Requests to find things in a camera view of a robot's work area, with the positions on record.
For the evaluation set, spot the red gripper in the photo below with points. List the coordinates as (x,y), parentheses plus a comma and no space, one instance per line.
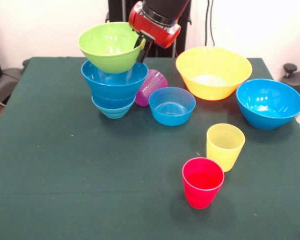
(150,26)

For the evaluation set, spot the large green plastic bowl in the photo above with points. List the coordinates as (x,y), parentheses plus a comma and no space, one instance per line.
(107,50)

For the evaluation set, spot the purple plastic cup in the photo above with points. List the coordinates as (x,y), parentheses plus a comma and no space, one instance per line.
(150,87)

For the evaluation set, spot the large blue plastic bowl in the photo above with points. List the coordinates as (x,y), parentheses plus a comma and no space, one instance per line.
(270,105)
(112,85)

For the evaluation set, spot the small blue flat-bottomed bowl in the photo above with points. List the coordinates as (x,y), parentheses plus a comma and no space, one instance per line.
(172,110)
(112,103)

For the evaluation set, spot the large yellow plastic bowl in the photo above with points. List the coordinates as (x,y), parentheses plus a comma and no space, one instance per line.
(215,75)

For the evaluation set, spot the red plastic cup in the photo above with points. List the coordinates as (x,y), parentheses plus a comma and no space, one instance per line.
(202,185)

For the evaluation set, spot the small teal plastic bowl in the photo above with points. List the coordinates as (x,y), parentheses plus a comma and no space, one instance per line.
(112,112)

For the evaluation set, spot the yellow ribbed plastic cup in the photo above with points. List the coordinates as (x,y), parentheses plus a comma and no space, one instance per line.
(225,150)

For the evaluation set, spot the dark green tablecloth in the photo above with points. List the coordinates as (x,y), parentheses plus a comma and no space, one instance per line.
(150,220)

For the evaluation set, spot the grey pedestal foot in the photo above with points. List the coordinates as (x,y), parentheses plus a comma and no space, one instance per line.
(297,80)
(5,80)

